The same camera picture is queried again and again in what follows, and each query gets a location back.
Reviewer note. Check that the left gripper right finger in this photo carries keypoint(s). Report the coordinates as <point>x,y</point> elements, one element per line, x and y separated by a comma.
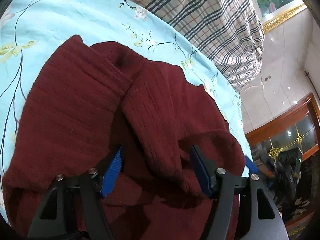
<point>240,203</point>

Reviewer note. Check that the gold framed landscape painting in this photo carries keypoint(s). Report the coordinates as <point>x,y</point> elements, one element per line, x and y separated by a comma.
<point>273,13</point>

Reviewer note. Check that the wooden glass door cabinet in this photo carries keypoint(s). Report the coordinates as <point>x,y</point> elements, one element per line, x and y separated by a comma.
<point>286,152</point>

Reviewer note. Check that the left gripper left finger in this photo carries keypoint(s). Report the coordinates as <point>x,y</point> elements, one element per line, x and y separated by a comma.
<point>71,207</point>

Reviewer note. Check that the dark red knit sweater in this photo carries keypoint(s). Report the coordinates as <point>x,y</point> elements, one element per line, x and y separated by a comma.
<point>86,103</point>

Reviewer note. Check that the light blue floral bedsheet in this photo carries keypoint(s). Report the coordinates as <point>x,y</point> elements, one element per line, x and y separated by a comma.
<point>31,30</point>

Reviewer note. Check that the plaid checkered quilt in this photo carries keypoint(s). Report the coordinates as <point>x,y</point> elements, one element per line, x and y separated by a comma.
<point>228,32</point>

